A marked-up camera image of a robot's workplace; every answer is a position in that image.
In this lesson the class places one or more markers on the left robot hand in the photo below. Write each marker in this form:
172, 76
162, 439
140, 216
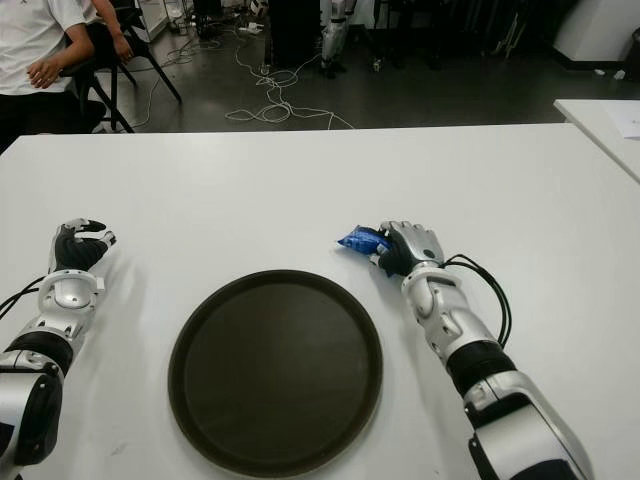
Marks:
75, 250

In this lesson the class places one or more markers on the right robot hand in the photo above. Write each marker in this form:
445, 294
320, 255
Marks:
415, 247

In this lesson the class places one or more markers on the blue Oreo cookie pack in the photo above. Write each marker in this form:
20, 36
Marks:
357, 240

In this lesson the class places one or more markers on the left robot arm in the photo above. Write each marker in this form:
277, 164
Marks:
62, 295

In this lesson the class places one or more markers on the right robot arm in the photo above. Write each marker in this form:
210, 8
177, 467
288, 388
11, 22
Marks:
480, 345

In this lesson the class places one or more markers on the black chair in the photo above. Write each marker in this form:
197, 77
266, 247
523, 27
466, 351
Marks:
114, 95

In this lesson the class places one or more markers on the round dark brown tray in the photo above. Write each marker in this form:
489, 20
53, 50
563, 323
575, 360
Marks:
275, 375

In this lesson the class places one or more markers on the white side table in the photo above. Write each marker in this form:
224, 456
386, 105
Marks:
595, 125

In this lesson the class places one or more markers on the seated person in white shirt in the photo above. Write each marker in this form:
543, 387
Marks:
30, 35

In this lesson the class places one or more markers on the silver humanoid robot legs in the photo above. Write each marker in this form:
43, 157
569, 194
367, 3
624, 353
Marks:
332, 35

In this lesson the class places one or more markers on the folded metal stand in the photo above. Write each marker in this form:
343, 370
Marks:
510, 32

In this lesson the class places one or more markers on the white paper sheet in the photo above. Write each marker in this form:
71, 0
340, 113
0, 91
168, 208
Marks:
627, 122

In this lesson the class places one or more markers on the black cabinet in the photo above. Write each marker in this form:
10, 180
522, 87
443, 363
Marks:
295, 30

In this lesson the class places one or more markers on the white power strip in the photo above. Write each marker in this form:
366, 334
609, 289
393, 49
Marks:
250, 27

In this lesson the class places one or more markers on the white cabinet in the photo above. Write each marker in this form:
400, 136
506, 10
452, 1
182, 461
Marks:
600, 30

